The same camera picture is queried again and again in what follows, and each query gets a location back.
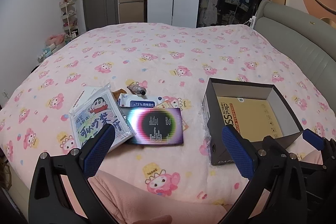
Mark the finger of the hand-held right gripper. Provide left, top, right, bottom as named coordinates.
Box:
left=302, top=129, right=336, bottom=165
left=262, top=135, right=289, bottom=155

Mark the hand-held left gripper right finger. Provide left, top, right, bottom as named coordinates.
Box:
left=222, top=126, right=314, bottom=224

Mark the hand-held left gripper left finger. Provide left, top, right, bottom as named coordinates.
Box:
left=28, top=123, right=124, bottom=224

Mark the cartoon bead art kit bag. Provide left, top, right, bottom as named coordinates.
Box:
left=69, top=84, right=137, bottom=153

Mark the dark cardboard box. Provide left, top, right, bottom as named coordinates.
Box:
left=202, top=78, right=305, bottom=167

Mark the dark holographic booklet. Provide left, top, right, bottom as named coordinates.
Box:
left=123, top=106, right=185, bottom=146

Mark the tan flat packaging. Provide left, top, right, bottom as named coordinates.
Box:
left=217, top=97, right=301, bottom=142

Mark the clear plastic wrap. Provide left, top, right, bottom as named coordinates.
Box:
left=199, top=107, right=211, bottom=142

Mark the white flat envelope box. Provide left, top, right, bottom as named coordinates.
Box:
left=69, top=86, right=105, bottom=110

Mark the yellow patterned card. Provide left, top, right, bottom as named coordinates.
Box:
left=154, top=98, right=190, bottom=132

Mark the wet wipes pack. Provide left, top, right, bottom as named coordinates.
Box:
left=117, top=93, right=171, bottom=109

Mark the small tube with black cap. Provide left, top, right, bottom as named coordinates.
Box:
left=127, top=80, right=146, bottom=96

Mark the pink fluffy garment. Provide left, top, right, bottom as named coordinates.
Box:
left=89, top=171, right=250, bottom=224

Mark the grey padded headboard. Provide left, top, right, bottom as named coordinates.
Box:
left=252, top=0, right=336, bottom=140

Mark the pink printed blanket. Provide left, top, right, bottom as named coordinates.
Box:
left=0, top=22, right=336, bottom=224

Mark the pink bundle on floor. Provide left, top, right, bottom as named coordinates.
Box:
left=47, top=33, right=67, bottom=46

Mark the white shelf rack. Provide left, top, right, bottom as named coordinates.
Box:
left=59, top=1, right=80, bottom=39

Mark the beige cabinet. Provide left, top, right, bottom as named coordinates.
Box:
left=117, top=0, right=148, bottom=25

